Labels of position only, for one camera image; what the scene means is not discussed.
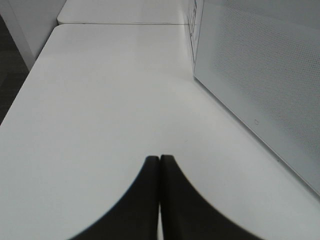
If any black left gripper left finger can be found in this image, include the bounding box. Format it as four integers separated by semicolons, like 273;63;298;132
72;156;160;240

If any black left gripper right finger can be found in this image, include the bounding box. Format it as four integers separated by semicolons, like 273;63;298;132
160;155;257;240

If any white microwave door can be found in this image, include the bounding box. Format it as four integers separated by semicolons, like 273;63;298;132
193;0;320;193

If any white microwave oven body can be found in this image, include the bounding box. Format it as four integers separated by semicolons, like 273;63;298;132
187;0;204;63

